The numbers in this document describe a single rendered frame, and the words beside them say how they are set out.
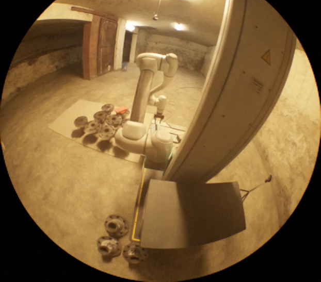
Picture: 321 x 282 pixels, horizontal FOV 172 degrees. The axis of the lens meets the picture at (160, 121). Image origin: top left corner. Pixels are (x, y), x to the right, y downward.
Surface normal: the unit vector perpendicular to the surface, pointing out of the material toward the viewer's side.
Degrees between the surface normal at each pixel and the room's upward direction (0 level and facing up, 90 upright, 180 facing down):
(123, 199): 0
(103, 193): 0
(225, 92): 90
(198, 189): 0
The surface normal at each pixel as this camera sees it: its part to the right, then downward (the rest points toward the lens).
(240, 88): -0.08, 0.61
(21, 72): 0.97, 0.24
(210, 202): 0.18, -0.77
